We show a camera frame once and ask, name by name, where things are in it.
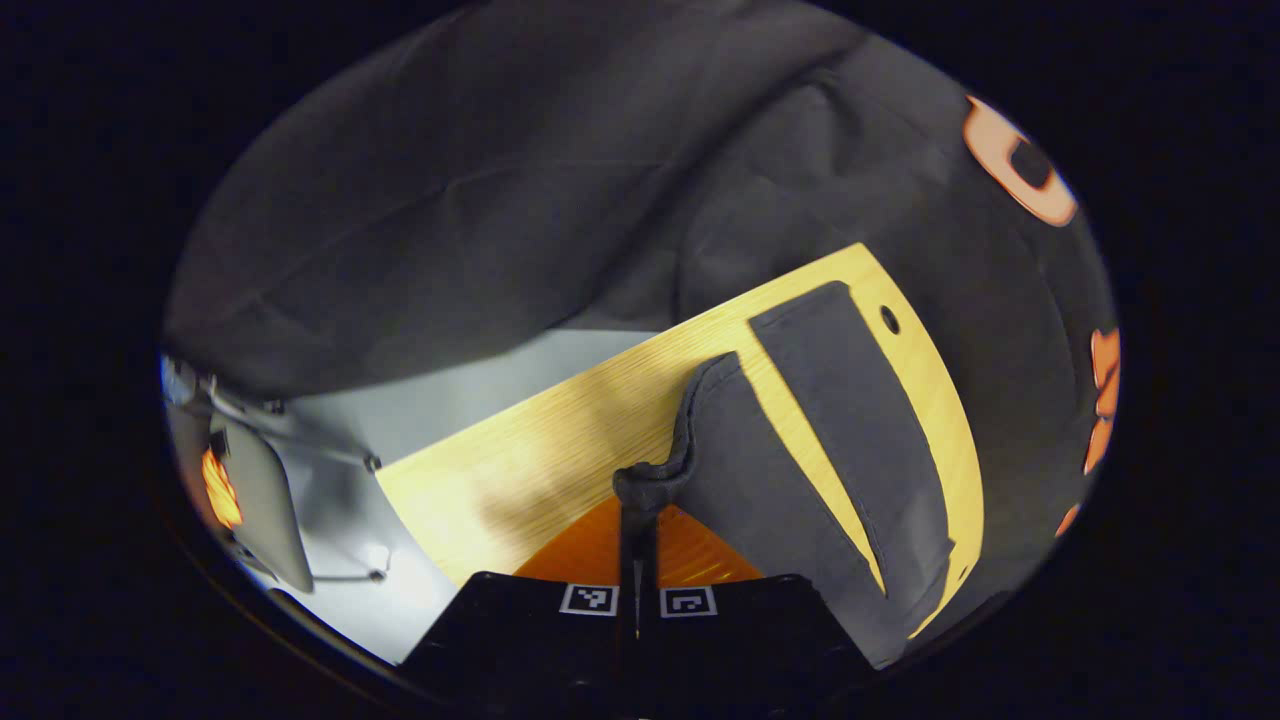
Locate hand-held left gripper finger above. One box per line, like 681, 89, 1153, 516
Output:
398, 490, 639, 717
638, 500, 876, 717

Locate dark jeans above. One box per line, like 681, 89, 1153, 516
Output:
612, 280, 956, 671

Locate grey flat panel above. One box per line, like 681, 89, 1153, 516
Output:
215, 415, 316, 593

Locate black backdrop cloth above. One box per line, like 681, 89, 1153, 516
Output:
160, 0, 1121, 641

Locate orange glowing object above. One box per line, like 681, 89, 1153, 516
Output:
200, 448, 244, 531

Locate white metal frame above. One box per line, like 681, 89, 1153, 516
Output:
165, 355, 391, 586

